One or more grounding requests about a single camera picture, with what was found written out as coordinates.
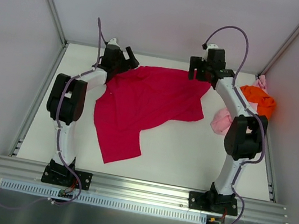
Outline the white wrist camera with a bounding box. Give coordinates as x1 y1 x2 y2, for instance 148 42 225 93
201 43 219 61
106 38 120 48

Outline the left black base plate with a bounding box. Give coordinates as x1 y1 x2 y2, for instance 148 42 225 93
41 164 93 191

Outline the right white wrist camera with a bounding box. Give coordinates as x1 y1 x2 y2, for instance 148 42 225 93
201 43 219 61

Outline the aluminium mounting rail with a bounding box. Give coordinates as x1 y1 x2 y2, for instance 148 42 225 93
0 156 289 224

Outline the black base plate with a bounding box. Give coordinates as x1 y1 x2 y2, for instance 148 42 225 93
41 164 93 191
188 191 238 216

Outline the orange t shirt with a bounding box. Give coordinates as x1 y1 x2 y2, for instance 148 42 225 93
241 85 277 120

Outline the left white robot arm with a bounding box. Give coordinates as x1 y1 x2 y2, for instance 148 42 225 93
41 38 139 191

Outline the magenta t shirt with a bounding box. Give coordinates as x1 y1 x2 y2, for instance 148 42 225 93
93 66 211 164

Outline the slotted cable duct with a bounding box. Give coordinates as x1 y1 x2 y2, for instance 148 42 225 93
0 179 207 224

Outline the right aluminium frame post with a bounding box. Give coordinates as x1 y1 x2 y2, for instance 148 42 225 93
257 23 299 76

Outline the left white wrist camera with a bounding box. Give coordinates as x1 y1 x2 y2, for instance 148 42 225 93
106 38 120 48

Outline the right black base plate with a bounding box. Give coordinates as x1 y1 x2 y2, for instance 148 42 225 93
188 191 238 216

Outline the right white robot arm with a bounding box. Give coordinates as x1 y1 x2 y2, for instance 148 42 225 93
188 44 268 216

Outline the pink t shirt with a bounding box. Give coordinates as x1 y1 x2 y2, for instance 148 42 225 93
210 75 267 135

